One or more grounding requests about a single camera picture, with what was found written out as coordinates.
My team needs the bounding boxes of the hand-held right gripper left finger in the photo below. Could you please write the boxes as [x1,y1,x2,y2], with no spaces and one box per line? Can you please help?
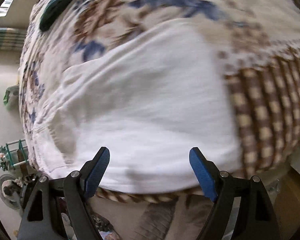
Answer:
[17,147,110,240]

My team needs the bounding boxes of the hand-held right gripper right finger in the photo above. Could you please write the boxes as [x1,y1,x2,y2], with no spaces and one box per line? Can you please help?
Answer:
[189,147,282,240]

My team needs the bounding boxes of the white pants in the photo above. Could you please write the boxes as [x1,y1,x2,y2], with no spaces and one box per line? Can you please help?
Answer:
[31,20,242,194]

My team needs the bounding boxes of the floral bed cover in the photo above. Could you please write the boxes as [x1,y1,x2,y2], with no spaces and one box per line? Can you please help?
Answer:
[17,0,300,203]

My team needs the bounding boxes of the brown cardboard box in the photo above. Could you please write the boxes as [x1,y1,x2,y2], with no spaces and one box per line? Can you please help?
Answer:
[272,165,300,240]

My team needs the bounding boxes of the plastic bag with green item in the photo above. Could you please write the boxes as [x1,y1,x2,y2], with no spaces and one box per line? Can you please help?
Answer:
[4,85,21,106]

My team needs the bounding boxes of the blue striped curtain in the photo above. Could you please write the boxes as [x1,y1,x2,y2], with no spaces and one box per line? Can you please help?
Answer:
[0,27,27,48]

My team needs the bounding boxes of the folded dark teal cloth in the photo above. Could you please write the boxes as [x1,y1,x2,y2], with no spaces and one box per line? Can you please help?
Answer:
[39,0,103,32]

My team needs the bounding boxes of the teal wire rack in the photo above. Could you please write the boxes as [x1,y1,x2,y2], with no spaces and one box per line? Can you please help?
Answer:
[0,139,30,173]

